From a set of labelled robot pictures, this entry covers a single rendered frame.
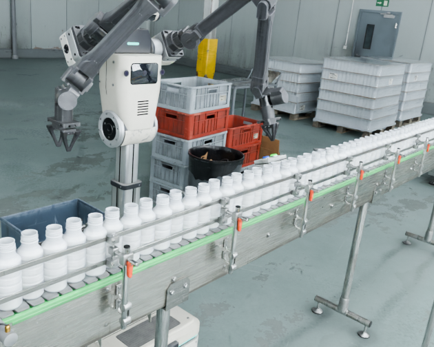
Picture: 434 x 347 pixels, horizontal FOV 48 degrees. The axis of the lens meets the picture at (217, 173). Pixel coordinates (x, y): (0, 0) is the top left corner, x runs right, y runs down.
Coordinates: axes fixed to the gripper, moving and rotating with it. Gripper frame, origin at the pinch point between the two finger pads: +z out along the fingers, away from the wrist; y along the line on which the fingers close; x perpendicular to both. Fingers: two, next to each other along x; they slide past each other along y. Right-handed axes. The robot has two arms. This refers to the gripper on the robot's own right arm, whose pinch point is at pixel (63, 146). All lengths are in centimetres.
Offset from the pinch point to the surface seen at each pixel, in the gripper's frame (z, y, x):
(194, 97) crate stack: 19, -135, 198
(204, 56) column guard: 55, -669, 768
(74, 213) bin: 32.6, -14.2, 13.6
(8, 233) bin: 30.9, -8.5, -15.4
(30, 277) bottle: 15, 45, -35
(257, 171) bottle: 5, 41, 53
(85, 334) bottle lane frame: 36, 48, -22
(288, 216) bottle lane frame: 26, 46, 73
